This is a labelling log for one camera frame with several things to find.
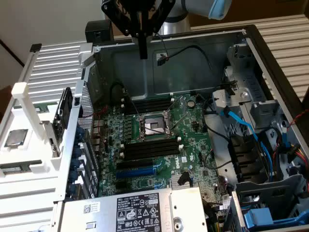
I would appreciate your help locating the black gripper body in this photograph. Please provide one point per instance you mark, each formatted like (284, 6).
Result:
(135, 14)

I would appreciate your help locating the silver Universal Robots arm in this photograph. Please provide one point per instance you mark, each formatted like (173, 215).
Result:
(178, 26)

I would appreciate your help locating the RAM slot white latches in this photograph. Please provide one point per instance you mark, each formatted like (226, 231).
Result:
(154, 110)
(152, 147)
(154, 104)
(152, 155)

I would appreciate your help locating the black box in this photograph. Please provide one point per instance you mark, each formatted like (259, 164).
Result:
(96, 29)

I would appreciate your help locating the open grey PC case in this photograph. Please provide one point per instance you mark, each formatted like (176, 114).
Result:
(193, 72)

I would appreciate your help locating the silver socket locking lever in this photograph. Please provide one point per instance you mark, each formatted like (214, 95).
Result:
(158, 130)
(135, 107)

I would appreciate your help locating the silver coin battery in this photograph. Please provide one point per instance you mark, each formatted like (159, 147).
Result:
(191, 104)

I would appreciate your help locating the CPU socket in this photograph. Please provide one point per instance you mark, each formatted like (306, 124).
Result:
(154, 126)

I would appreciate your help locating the large silver port block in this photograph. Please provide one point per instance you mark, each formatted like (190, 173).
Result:
(97, 131)
(98, 123)

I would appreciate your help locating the black graphics card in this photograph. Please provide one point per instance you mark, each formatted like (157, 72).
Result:
(65, 108)

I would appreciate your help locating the small silver USB port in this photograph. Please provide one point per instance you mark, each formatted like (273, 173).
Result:
(96, 141)
(96, 149)

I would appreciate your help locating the black end cap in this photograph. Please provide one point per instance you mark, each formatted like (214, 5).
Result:
(35, 47)

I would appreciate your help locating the blue slot cover clip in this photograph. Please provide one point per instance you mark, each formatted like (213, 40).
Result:
(80, 133)
(75, 164)
(73, 176)
(71, 189)
(76, 152)

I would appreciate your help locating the grey metal disk bay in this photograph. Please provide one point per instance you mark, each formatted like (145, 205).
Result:
(243, 79)

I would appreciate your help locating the green Dell motherboard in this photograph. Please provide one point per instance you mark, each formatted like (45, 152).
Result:
(193, 145)

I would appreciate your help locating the blue expansion slot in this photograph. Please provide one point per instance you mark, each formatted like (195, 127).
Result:
(135, 173)

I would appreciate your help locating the brown cardboard box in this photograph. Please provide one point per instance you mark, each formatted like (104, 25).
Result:
(265, 9)

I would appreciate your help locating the silver finned heatsink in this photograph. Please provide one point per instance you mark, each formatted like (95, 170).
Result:
(174, 182)

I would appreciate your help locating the short black expansion slot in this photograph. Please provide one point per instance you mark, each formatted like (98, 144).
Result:
(120, 185)

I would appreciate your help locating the black plastic card guide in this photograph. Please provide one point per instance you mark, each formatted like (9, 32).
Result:
(243, 154)

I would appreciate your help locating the white plastic parts rack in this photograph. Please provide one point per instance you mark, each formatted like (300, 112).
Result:
(36, 149)

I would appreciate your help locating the silver CPU chip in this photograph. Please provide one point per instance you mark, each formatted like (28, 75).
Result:
(15, 138)

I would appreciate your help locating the silver power supply with label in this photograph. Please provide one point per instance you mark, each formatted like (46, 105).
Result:
(101, 217)

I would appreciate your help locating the grey metal drive cage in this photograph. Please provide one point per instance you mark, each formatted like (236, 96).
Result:
(265, 191)

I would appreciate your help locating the blue plastic drive caddy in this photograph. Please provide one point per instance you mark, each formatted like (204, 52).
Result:
(258, 217)

